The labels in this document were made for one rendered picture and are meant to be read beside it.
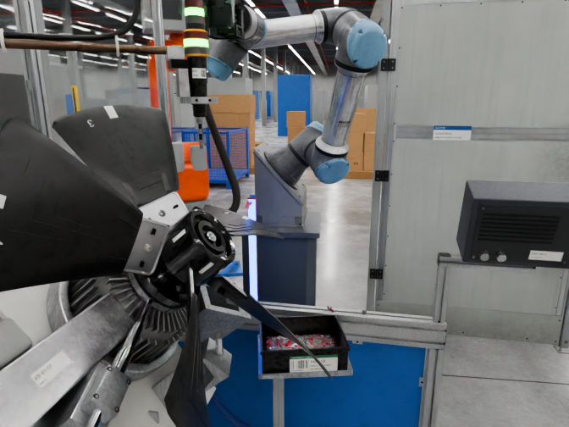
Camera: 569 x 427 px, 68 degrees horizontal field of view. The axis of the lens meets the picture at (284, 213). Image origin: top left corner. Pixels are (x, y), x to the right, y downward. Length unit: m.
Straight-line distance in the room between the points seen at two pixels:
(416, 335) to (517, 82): 1.73
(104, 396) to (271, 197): 1.07
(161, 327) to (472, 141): 2.15
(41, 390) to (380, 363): 0.96
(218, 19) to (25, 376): 0.75
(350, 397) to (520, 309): 1.76
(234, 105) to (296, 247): 7.44
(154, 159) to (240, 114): 8.03
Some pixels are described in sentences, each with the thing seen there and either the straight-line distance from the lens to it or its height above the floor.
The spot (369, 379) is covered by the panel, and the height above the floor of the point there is 0.64.
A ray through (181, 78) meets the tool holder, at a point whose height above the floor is 1.49.
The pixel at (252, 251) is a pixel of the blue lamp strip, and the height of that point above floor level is 1.03.
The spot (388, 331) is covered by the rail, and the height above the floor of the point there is 0.82.
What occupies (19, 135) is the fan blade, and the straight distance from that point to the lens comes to 0.64.
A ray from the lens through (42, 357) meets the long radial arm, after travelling 0.67.
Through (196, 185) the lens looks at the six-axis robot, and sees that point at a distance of 4.77.
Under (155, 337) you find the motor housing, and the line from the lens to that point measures 0.82.
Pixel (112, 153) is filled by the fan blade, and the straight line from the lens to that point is 0.88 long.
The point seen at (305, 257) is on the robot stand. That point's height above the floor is 0.90.
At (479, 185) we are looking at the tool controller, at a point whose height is 1.25.
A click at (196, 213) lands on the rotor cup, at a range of 0.77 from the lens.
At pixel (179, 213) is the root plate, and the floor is 1.25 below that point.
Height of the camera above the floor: 1.45
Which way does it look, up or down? 15 degrees down
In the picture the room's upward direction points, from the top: straight up
